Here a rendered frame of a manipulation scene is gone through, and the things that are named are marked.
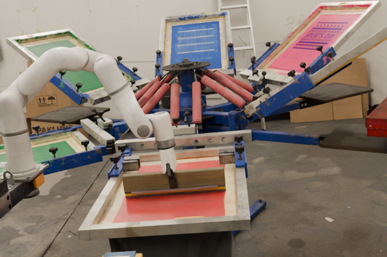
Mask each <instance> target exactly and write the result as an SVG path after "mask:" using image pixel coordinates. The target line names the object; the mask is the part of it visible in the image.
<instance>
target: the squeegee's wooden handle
mask: <svg viewBox="0 0 387 257"><path fill-rule="evenodd" d="M174 174H175V177H176V179H177V184H178V188H179V187H194V186H210V185H218V187H225V186H226V182H225V170H224V167H212V168H197V169H182V170H175V172H174ZM122 179H123V187H124V193H125V194H131V192H132V191H140V190H155V189H164V188H170V186H169V180H168V174H167V171H166V173H165V174H163V172H162V171H159V172H145V173H130V174H124V175H123V177H122Z"/></svg>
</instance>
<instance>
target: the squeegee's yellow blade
mask: <svg viewBox="0 0 387 257"><path fill-rule="evenodd" d="M218 189H226V186H225V187H218V188H213V189H205V190H218ZM189 191H203V190H189ZM174 192H187V191H174ZM163 193H171V192H158V193H150V194H163ZM125 195H126V196H132V195H131V194H125ZM134 195H147V194H134Z"/></svg>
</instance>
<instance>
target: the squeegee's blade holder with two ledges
mask: <svg viewBox="0 0 387 257"><path fill-rule="evenodd" d="M213 188H218V185H210V186H194V187H179V188H173V189H170V188H164V189H155V190H140V191H132V192H131V195H134V194H150V193H158V192H174V191H189V190H205V189H213Z"/></svg>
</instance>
